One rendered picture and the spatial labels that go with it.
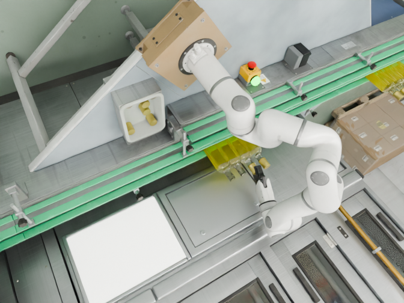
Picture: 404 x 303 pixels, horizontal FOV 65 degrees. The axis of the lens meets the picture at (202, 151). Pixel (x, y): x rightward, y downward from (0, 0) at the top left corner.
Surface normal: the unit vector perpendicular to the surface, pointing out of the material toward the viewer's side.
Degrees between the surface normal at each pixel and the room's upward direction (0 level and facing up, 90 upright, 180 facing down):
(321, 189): 58
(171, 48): 5
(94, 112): 0
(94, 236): 90
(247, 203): 90
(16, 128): 90
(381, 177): 90
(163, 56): 5
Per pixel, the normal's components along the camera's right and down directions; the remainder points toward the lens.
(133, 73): 0.50, 0.74
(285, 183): 0.05, -0.55
